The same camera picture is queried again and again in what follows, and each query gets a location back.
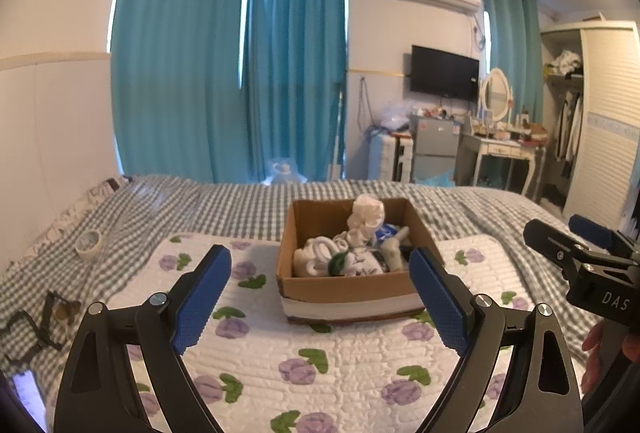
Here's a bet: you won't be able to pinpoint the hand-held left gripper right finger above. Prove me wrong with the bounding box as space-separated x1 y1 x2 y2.
408 246 586 433

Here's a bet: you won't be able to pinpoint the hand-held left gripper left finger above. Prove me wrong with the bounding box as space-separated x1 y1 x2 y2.
52 244 232 433

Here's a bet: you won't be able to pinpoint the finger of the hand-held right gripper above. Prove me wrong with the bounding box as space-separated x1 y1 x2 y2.
569 214 640 258
523 219 601 284

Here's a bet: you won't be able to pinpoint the beige sock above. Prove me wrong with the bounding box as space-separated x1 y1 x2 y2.
382 227 410 272

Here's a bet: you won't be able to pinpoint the cardboard box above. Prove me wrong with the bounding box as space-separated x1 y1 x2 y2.
276 198 443 326

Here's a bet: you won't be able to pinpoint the white ruffled cloth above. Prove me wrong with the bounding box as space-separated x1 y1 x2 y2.
348 194 387 245

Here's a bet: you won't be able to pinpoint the white socks pair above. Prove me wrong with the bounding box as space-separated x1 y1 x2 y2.
320 235 352 256

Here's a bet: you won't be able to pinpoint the person's right hand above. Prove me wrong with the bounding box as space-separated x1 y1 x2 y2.
580 320 608 396

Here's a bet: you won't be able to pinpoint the hanging clothes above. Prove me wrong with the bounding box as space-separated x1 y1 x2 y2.
555 93 583 164

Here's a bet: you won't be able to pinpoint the white dressing table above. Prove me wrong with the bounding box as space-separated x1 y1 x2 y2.
456 133 548 204

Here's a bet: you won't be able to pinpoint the white slatted wardrobe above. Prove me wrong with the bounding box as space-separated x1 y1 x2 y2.
540 20 640 234

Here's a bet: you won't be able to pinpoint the floral quilted white mat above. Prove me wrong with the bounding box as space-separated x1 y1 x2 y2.
100 233 593 433

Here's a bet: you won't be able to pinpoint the cosmetics clutter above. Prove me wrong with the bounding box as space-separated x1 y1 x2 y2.
467 105 548 144

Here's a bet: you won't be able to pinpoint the blue plastic bag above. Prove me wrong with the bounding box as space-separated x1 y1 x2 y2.
417 168 457 187

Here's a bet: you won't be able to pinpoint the white tape roll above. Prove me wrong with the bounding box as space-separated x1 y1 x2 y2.
75 230 104 258

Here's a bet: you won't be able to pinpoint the clear water jug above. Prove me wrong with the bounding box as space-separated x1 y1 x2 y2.
265 156 306 184

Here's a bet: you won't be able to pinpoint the printed white cloth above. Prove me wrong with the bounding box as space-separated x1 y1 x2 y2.
37 175 132 234

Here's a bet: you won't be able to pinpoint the white ribbed suitcase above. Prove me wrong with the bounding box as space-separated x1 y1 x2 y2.
367 133 415 184

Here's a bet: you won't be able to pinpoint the small grey fridge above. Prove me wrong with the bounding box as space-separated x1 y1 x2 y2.
410 115 461 184

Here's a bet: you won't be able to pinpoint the oval white vanity mirror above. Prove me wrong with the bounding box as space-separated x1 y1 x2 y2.
479 68 514 122

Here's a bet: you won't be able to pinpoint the pile of folded clothes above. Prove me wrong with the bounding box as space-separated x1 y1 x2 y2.
547 49 583 76

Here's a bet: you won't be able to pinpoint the clear plastic bag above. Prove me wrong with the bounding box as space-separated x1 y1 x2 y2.
377 99 413 134

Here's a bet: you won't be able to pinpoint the teal curtain beside wardrobe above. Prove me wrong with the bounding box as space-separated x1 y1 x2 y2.
480 0 543 124

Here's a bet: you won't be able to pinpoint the white mop pole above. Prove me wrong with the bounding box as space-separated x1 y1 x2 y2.
327 80 347 181

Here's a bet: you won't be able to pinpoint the wide teal curtain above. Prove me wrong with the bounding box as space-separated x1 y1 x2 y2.
109 0 251 184

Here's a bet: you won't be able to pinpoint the narrow teal window curtain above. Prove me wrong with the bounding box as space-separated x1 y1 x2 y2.
242 0 348 184

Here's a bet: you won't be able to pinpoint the black strap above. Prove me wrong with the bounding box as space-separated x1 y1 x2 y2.
0 293 81 364

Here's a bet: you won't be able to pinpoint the black wall television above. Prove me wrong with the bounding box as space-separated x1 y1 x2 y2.
410 45 480 104

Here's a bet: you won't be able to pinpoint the black hanging cable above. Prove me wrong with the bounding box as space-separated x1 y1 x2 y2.
357 75 376 134

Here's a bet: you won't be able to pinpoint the air conditioner cable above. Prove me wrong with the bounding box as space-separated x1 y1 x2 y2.
470 13 488 51

